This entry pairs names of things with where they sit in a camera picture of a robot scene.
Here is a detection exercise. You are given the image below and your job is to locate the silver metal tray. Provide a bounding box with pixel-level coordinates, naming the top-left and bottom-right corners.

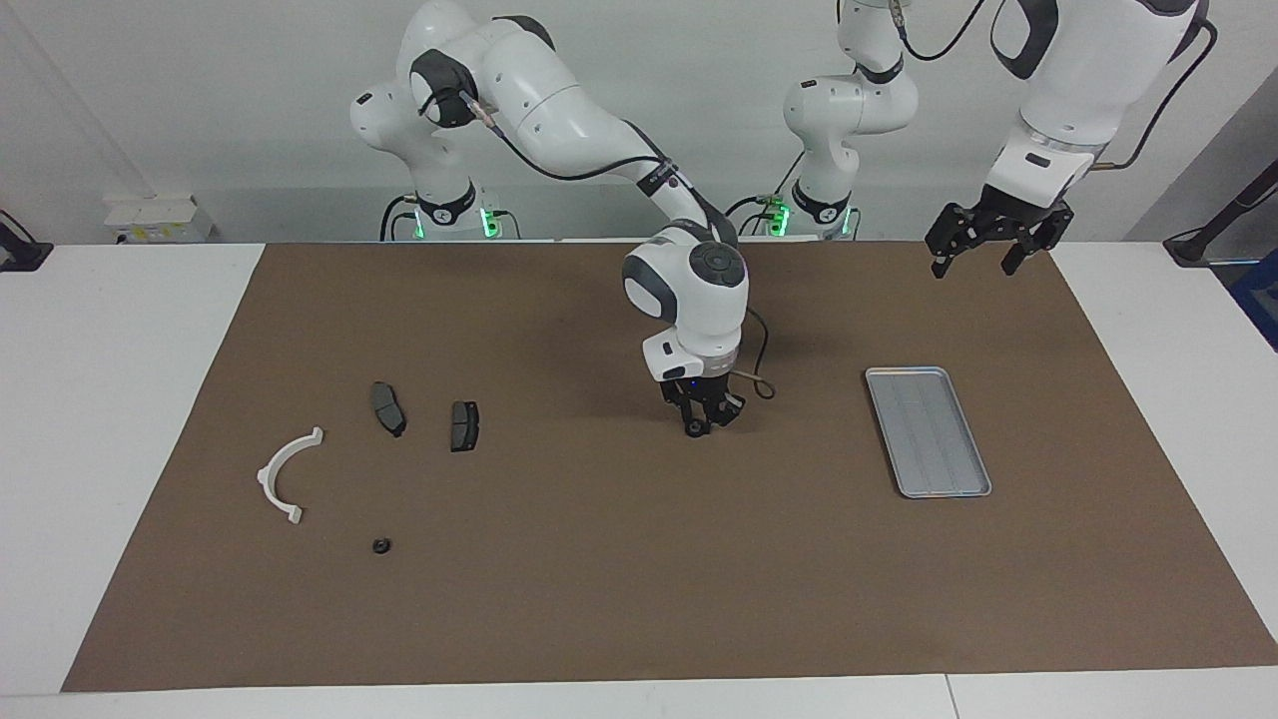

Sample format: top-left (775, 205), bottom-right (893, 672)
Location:
top-left (865, 365), bottom-right (993, 499)

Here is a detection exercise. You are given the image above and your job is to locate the brown paper table mat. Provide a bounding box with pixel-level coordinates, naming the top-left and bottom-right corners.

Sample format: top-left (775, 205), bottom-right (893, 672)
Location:
top-left (62, 240), bottom-right (1278, 693)

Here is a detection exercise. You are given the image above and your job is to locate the black stand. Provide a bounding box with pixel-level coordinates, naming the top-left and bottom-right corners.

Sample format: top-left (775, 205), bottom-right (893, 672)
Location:
top-left (1163, 158), bottom-right (1278, 267)

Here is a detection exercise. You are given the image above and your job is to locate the blue box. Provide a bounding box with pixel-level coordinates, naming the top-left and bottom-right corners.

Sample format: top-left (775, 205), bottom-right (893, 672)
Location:
top-left (1232, 250), bottom-right (1278, 353)

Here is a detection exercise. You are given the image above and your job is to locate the long grey brake pad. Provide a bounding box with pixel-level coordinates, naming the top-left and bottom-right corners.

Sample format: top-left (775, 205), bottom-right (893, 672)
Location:
top-left (369, 380), bottom-right (407, 438)

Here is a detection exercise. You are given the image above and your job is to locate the white power strip box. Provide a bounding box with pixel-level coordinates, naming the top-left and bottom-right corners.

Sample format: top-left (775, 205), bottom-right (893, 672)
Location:
top-left (104, 194), bottom-right (217, 245)

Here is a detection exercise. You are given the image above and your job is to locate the black base cable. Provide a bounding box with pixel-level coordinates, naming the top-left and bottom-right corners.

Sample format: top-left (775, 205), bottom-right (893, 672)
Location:
top-left (378, 193), bottom-right (522, 243)
top-left (721, 145), bottom-right (862, 241)

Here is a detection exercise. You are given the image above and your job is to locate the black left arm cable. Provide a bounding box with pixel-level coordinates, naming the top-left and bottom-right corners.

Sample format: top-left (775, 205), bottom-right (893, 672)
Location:
top-left (889, 0), bottom-right (1221, 173)

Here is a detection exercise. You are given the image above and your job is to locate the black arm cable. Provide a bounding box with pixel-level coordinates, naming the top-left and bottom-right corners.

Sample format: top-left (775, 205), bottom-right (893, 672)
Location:
top-left (417, 85), bottom-right (778, 400)
top-left (889, 0), bottom-right (1221, 173)

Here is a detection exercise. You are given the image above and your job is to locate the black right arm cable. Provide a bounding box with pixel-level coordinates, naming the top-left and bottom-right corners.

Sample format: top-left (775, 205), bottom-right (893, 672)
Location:
top-left (417, 85), bottom-right (778, 400)

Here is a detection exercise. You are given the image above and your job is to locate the white curved plastic bracket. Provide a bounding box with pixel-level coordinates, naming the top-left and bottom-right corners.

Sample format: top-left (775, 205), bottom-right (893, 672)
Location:
top-left (257, 426), bottom-right (325, 525)

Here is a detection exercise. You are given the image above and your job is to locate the black clamp mount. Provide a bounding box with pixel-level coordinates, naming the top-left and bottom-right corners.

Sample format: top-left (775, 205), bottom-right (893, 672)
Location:
top-left (0, 208), bottom-right (54, 273)

